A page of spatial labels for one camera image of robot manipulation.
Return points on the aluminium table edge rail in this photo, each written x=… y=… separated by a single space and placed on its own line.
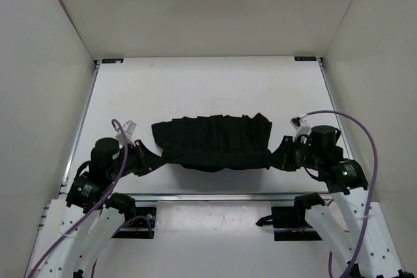
x=149 y=197

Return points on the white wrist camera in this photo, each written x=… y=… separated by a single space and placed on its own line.
x=301 y=126
x=129 y=128

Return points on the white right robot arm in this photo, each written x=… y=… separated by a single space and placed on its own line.
x=363 y=247

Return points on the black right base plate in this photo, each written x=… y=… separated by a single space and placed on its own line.
x=288 y=226

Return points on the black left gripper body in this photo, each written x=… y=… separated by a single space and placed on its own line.
x=139 y=156

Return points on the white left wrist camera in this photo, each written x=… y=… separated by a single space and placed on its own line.
x=129 y=128

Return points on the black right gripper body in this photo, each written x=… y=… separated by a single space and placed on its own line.
x=295 y=154

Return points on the black pleated skirt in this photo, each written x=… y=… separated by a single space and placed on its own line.
x=214 y=143

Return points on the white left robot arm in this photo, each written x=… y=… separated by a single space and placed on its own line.
x=94 y=212

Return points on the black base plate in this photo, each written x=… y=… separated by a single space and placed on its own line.
x=140 y=224
x=288 y=226

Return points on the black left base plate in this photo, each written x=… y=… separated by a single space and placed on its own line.
x=140 y=224

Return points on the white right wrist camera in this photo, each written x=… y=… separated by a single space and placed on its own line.
x=301 y=126

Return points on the left corner marker sticker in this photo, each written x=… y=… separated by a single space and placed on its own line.
x=112 y=61

